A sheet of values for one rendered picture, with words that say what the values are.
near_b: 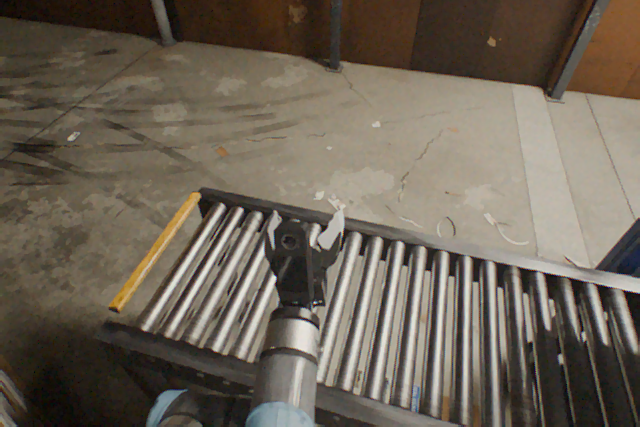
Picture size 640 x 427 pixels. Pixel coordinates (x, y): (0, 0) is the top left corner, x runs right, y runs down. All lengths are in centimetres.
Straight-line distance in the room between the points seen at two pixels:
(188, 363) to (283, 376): 56
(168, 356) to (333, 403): 40
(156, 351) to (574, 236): 222
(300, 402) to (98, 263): 199
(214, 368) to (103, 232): 164
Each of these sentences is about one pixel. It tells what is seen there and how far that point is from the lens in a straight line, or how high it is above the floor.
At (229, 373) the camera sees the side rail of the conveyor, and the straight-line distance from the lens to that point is 101.
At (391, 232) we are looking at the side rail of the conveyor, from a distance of 121.
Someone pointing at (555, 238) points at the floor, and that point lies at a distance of 256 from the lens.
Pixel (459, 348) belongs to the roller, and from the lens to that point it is 106.
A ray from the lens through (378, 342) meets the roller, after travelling 102.
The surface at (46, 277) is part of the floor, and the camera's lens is 248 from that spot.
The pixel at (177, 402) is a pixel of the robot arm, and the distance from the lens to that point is 63.
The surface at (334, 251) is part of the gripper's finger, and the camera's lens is 59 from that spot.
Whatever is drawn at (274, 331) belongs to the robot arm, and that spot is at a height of 125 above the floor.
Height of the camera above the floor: 172
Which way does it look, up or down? 44 degrees down
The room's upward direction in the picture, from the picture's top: straight up
